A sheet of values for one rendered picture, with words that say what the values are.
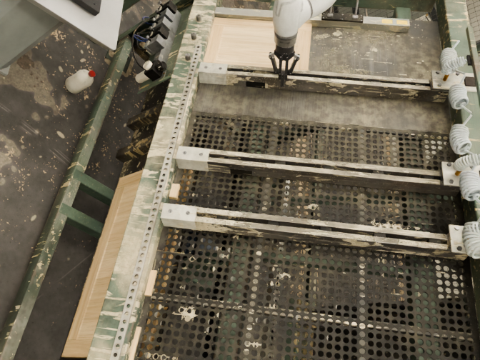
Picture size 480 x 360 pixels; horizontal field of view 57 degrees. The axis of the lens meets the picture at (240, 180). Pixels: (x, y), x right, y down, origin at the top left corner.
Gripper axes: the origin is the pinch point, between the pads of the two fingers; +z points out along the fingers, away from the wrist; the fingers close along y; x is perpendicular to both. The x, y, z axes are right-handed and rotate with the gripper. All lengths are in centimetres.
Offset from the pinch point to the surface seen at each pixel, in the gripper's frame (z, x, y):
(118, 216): 52, -49, -74
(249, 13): 4, 46, -20
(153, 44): 1, 16, -62
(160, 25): 0, 29, -61
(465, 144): -8, -34, 68
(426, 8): 12, 69, 69
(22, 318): 46, -104, -98
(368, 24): 5, 45, 38
